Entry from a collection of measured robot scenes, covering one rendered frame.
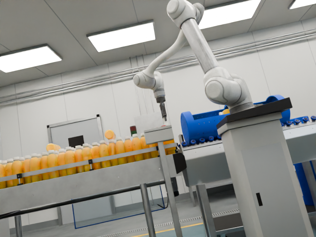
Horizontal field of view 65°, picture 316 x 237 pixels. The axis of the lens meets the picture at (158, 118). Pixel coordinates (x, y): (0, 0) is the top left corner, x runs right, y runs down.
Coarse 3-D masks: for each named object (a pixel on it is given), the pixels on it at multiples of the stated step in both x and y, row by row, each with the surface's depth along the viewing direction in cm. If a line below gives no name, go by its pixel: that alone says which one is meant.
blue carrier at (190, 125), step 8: (272, 96) 217; (280, 96) 212; (256, 104) 229; (184, 112) 208; (208, 112) 223; (216, 112) 225; (288, 112) 206; (184, 120) 205; (192, 120) 199; (200, 120) 199; (208, 120) 200; (216, 120) 200; (280, 120) 207; (288, 120) 209; (184, 128) 211; (192, 128) 198; (200, 128) 198; (208, 128) 199; (216, 128) 200; (184, 136) 218; (192, 136) 199; (200, 136) 201; (208, 136) 202; (216, 136) 204
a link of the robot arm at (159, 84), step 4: (156, 72) 198; (156, 76) 195; (160, 76) 198; (156, 80) 193; (160, 80) 196; (156, 84) 193; (160, 84) 195; (152, 88) 194; (156, 88) 196; (160, 88) 196
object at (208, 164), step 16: (304, 128) 205; (288, 144) 201; (304, 144) 203; (192, 160) 193; (208, 160) 195; (224, 160) 196; (304, 160) 205; (192, 176) 195; (208, 176) 197; (224, 176) 198
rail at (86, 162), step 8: (168, 144) 187; (128, 152) 184; (136, 152) 185; (144, 152) 185; (96, 160) 182; (104, 160) 182; (48, 168) 179; (56, 168) 179; (64, 168) 179; (8, 176) 176; (16, 176) 176; (24, 176) 177
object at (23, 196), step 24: (120, 168) 180; (144, 168) 181; (0, 192) 172; (24, 192) 173; (48, 192) 174; (72, 192) 175; (96, 192) 176; (120, 192) 185; (144, 192) 178; (0, 216) 183
